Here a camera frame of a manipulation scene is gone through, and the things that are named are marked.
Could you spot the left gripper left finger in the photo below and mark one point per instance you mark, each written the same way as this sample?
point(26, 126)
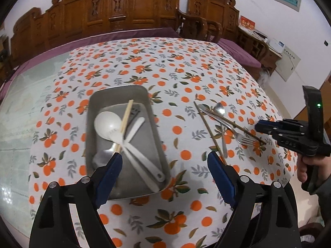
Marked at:
point(110, 174)

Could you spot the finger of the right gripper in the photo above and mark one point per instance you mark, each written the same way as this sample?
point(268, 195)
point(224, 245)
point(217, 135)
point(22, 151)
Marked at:
point(268, 127)

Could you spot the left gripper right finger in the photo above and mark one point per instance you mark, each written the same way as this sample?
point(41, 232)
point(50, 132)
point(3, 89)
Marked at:
point(221, 174)

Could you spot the stainless steel fork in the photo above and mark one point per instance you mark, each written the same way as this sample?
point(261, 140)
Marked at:
point(240, 138)

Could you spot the dark wooden chopstick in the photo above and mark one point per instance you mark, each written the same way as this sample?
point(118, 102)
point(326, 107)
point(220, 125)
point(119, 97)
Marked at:
point(237, 126)
point(211, 134)

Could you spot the stainless steel spoon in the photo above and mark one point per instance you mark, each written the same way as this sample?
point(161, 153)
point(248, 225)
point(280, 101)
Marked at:
point(219, 109)

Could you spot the person's right hand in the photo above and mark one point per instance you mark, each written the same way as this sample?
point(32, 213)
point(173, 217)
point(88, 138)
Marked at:
point(322, 163)

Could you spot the metal spoon in tray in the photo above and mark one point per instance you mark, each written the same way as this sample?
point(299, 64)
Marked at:
point(103, 156)

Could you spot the white plastic knife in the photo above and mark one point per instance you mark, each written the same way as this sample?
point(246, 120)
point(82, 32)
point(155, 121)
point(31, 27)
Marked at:
point(146, 148)

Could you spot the white plastic soup spoon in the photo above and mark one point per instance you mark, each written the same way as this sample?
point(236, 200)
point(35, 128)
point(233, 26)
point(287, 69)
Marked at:
point(107, 126)

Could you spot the metal rectangular tray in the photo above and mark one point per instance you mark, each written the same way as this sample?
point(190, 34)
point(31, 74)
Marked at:
point(121, 119)

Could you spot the light wooden chopstick in tray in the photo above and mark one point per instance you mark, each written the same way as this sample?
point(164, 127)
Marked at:
point(126, 117)

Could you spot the orange print tablecloth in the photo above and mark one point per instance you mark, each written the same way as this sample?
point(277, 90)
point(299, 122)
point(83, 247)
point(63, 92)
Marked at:
point(189, 212)

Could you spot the purple armchair cushion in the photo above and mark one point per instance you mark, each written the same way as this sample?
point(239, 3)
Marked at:
point(239, 54)

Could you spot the white box on side table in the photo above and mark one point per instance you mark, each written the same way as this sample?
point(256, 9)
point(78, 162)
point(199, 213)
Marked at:
point(276, 45)

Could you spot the wooden side table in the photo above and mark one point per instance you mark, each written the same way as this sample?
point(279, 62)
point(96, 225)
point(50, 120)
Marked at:
point(259, 50)

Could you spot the red greeting card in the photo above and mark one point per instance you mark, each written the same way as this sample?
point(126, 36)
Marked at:
point(246, 23)

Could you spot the carved wooden armchair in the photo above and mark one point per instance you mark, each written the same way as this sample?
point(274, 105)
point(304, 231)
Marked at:
point(210, 20)

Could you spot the carved wooden sofa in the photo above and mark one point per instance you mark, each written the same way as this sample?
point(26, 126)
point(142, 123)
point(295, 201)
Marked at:
point(68, 20)

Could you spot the white wall panel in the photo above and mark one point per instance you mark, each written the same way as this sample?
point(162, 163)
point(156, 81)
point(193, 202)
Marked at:
point(287, 64)

